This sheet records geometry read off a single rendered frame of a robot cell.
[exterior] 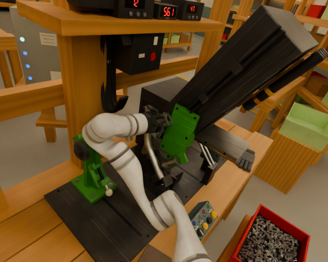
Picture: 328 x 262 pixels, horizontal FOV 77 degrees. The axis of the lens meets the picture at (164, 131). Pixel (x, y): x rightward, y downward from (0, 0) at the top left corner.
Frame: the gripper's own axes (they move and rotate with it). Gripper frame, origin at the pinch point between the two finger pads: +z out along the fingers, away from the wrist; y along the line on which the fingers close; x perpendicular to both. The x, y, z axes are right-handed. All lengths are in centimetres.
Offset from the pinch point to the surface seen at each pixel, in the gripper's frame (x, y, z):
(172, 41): 232, 289, 505
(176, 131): -2.6, -5.7, 3.0
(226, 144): -14.3, -17.3, 20.2
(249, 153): -11, -29, 59
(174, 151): 1.3, -13.2, 3.0
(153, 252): 5.2, -42.3, -20.1
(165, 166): 5.4, -18.0, -0.6
